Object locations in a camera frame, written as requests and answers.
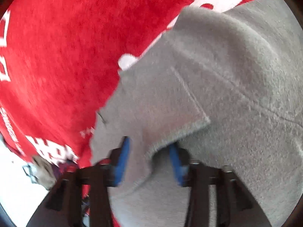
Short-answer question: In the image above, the grey knit sweater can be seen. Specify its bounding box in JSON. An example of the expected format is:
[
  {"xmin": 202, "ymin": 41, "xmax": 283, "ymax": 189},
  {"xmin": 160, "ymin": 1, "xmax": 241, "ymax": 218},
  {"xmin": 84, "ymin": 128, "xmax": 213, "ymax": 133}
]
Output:
[{"xmin": 90, "ymin": 0, "xmax": 302, "ymax": 226}]

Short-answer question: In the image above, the grey-green folded cloth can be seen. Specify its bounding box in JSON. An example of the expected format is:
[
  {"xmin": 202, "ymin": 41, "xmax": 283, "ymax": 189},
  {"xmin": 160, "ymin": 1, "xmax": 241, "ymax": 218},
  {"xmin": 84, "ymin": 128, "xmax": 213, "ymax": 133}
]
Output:
[{"xmin": 32, "ymin": 155, "xmax": 57, "ymax": 191}]

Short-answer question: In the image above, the red bedspread with white print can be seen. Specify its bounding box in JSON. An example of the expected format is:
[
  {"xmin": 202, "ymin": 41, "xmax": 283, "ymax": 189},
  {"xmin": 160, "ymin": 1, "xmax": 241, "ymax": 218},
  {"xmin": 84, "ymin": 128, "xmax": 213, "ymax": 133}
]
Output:
[{"xmin": 1, "ymin": 0, "xmax": 254, "ymax": 167}]

